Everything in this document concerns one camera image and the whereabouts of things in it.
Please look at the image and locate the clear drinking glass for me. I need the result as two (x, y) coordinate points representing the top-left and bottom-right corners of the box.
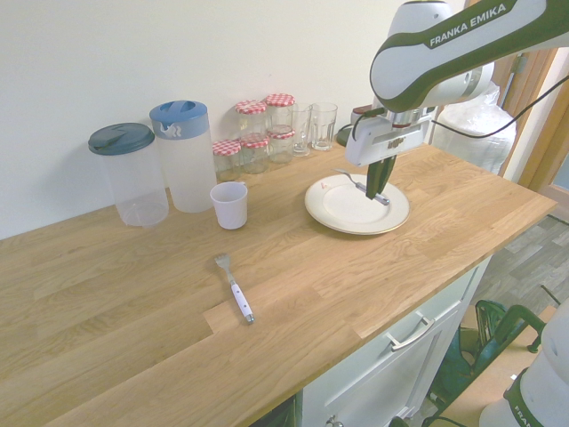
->
(291, 102), (315, 157)
(310, 101), (340, 152)

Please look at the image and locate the clear pitcher with teal lid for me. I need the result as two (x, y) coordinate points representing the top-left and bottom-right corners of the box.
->
(87, 122), (171, 230)

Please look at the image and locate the glass jar red checked lid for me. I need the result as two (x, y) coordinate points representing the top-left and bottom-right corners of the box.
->
(267, 125), (296, 165)
(212, 139), (244, 182)
(239, 133), (271, 175)
(235, 100), (268, 140)
(265, 93), (296, 131)

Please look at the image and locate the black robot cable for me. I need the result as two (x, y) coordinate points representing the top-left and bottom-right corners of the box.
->
(431, 73), (569, 140)

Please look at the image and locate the clear pitcher with blue lid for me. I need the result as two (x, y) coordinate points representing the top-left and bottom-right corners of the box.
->
(148, 100), (219, 214)

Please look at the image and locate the fork with white handle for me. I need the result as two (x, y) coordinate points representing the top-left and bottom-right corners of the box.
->
(213, 253), (256, 326)

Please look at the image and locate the white plate with gold rim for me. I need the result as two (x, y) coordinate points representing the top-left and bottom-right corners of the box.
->
(304, 173), (411, 236)

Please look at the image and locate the silver drawer handle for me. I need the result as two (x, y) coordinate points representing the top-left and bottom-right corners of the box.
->
(385, 310), (437, 353)

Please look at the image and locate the white plastic cup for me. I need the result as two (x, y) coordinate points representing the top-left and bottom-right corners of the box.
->
(209, 181), (249, 231)

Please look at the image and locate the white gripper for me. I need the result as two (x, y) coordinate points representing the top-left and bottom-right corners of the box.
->
(345, 116), (433, 199)

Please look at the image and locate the wooden door frame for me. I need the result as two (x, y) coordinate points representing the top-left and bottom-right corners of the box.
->
(492, 46), (569, 190)

